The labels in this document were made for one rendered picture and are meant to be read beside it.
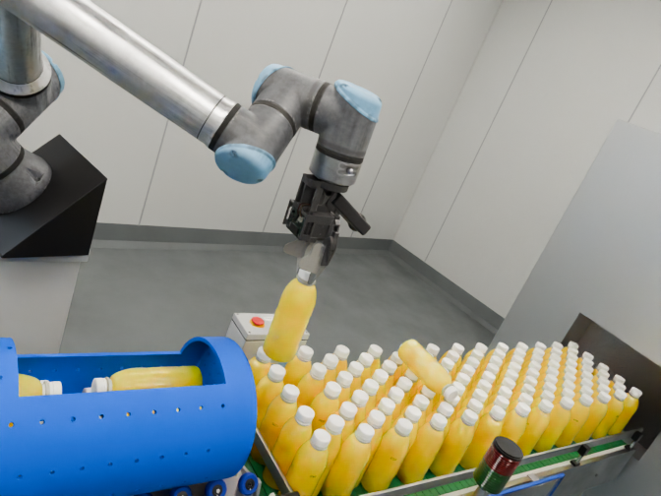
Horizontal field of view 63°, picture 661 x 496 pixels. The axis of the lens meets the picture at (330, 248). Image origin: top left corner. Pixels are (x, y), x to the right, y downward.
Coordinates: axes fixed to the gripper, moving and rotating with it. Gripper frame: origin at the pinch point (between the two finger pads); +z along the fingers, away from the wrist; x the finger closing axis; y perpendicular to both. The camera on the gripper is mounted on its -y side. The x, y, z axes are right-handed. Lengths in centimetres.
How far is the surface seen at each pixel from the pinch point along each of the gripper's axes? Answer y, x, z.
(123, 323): -29, -187, 143
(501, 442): -34, 35, 19
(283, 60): -144, -301, -11
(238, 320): -6.1, -30.3, 32.6
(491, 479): -32, 38, 25
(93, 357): 34.2, -12.8, 27.8
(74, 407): 42.1, 9.5, 19.6
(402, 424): -31.7, 13.1, 33.8
